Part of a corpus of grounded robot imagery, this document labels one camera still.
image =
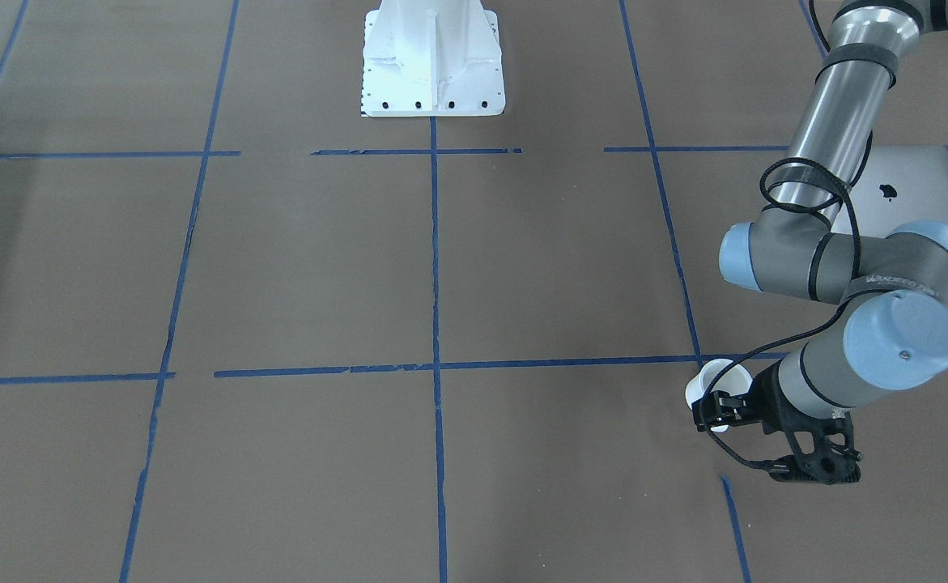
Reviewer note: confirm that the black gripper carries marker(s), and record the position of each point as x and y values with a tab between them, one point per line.
763	400

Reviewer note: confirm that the white cup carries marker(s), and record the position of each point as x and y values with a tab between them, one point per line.
717	375

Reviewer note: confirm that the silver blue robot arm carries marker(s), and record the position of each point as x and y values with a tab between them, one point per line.
890	332

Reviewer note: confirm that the grey closed laptop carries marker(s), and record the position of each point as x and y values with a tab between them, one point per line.
900	185

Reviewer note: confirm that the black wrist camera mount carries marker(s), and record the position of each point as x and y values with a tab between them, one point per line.
821	451

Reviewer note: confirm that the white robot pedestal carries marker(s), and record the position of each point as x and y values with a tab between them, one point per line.
432	58

